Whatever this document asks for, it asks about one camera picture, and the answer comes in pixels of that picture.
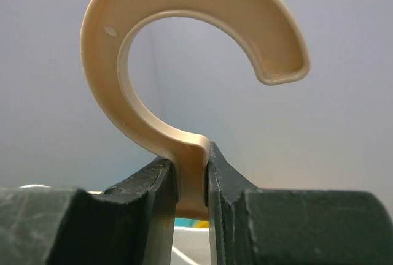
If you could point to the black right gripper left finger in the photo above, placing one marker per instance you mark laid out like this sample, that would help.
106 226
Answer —
159 175

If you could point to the beige hanger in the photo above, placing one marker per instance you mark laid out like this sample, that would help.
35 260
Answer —
265 30

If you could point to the white daisy print t-shirt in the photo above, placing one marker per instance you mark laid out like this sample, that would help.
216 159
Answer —
190 240

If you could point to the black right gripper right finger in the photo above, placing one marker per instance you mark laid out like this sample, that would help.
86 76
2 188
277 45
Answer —
252 225

